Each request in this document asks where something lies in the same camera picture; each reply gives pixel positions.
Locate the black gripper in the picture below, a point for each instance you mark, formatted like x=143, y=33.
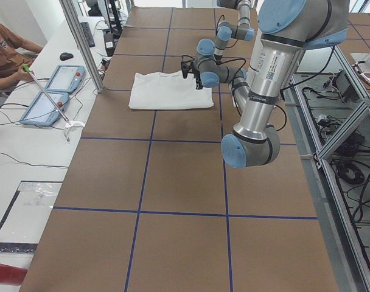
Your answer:
x=198, y=79

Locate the white long-sleeve printed shirt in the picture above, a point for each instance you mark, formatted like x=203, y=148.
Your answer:
x=162, y=91

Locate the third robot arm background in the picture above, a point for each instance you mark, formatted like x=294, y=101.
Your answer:
x=362, y=62

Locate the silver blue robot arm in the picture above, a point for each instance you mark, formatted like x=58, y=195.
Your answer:
x=226, y=31
x=284, y=28

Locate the black keyboard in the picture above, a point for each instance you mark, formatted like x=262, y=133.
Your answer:
x=87, y=34

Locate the upper blue teach pendant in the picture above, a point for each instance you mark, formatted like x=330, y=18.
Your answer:
x=65, y=78

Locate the blue teach pendant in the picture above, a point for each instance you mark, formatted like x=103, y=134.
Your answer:
x=65, y=78
x=40, y=112

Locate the black computer mouse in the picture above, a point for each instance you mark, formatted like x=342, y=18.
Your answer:
x=66, y=56

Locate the lower blue teach pendant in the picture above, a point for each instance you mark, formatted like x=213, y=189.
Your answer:
x=40, y=112

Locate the seated person brown shirt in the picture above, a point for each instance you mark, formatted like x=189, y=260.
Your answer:
x=11, y=61

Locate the clear plastic garment bag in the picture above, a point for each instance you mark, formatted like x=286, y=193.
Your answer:
x=26, y=216

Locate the red fire extinguisher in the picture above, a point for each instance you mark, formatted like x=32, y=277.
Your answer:
x=12, y=275

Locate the aluminium frame post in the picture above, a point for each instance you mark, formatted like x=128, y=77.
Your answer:
x=77, y=32

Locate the aluminium profile frame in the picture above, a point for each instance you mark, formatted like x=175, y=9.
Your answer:
x=329, y=103

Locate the long grabber stick green handle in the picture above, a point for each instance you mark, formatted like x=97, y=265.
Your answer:
x=69, y=123

